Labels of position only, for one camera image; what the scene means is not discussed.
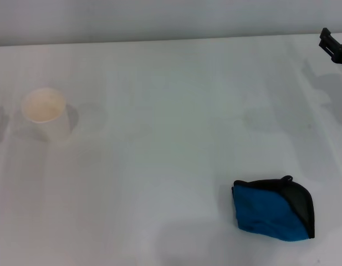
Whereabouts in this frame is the blue rag with black trim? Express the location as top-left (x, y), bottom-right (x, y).
top-left (231, 175), bottom-right (315, 242)

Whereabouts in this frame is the white paper cup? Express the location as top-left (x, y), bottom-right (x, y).
top-left (21, 88), bottom-right (70, 144)

